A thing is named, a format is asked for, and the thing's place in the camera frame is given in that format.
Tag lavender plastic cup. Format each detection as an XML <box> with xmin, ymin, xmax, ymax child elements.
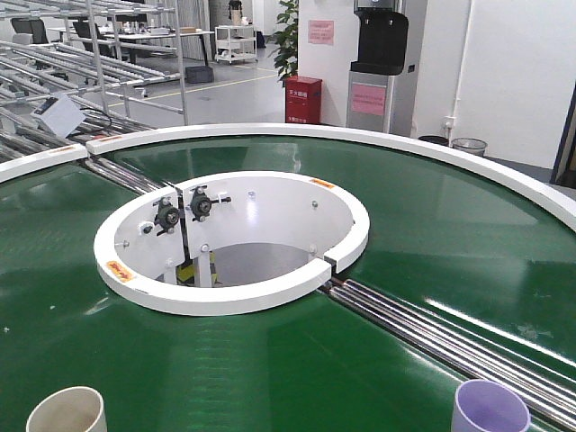
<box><xmin>451</xmin><ymin>379</ymin><xmax>531</xmax><ymax>432</ymax></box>

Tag beige plastic cup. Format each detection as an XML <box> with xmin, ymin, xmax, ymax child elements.
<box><xmin>25</xmin><ymin>386</ymin><xmax>108</xmax><ymax>432</ymax></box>

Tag steel conveyor rollers left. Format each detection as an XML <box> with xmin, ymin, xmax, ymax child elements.
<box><xmin>82</xmin><ymin>157</ymin><xmax>166</xmax><ymax>194</ymax></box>

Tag steel conveyor rollers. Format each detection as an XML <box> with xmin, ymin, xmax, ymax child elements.
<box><xmin>82</xmin><ymin>157</ymin><xmax>166</xmax><ymax>194</ymax></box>
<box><xmin>319</xmin><ymin>278</ymin><xmax>575</xmax><ymax>431</ymax></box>

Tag green circular conveyor belt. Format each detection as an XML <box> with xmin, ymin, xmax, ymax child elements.
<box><xmin>1</xmin><ymin>136</ymin><xmax>575</xmax><ymax>431</ymax></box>

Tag white outer conveyor rim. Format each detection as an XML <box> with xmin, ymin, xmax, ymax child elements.
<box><xmin>1</xmin><ymin>123</ymin><xmax>575</xmax><ymax>230</ymax></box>

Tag steel conveyor rollers right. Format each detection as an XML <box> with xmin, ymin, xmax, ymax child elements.
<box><xmin>319</xmin><ymin>278</ymin><xmax>575</xmax><ymax>431</ymax></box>

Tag red fire extinguisher cabinet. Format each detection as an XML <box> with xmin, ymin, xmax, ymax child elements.
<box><xmin>284</xmin><ymin>76</ymin><xmax>322</xmax><ymax>124</ymax></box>

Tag black storage crate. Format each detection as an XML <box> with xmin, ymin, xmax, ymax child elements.
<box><xmin>184</xmin><ymin>66</ymin><xmax>214</xmax><ymax>85</ymax></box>

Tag green potted plant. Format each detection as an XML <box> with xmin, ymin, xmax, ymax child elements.
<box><xmin>272</xmin><ymin>0</ymin><xmax>299</xmax><ymax>86</ymax></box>

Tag white utility cart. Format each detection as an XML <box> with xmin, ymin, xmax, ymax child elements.
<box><xmin>214</xmin><ymin>25</ymin><xmax>257</xmax><ymax>64</ymax></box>

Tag black silver water dispenser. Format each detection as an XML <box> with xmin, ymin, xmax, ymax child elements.
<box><xmin>346</xmin><ymin>1</ymin><xmax>409</xmax><ymax>133</ymax></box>

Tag white control box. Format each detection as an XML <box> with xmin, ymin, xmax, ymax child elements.
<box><xmin>31</xmin><ymin>93</ymin><xmax>86</xmax><ymax>138</ymax></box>

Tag metal roller rack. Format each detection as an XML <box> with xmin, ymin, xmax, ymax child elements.
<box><xmin>0</xmin><ymin>0</ymin><xmax>190</xmax><ymax>164</ymax></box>

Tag black bearing mount right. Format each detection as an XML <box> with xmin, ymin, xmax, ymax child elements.
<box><xmin>190</xmin><ymin>185</ymin><xmax>231</xmax><ymax>222</ymax></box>

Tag black bearing mount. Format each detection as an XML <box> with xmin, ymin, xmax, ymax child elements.
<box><xmin>154</xmin><ymin>197</ymin><xmax>180</xmax><ymax>237</ymax></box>
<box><xmin>190</xmin><ymin>185</ymin><xmax>231</xmax><ymax>222</ymax></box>

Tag black bearing mount left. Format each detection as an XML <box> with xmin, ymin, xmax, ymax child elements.
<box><xmin>154</xmin><ymin>197</ymin><xmax>180</xmax><ymax>237</ymax></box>

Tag white inner conveyor ring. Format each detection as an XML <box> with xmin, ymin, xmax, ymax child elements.
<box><xmin>93</xmin><ymin>169</ymin><xmax>371</xmax><ymax>317</ymax></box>

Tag pink wall notice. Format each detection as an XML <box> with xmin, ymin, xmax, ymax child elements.
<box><xmin>308</xmin><ymin>20</ymin><xmax>335</xmax><ymax>46</ymax></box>

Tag wire mesh trash bin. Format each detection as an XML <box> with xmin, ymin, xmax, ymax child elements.
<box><xmin>451</xmin><ymin>138</ymin><xmax>487</xmax><ymax>157</ymax></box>

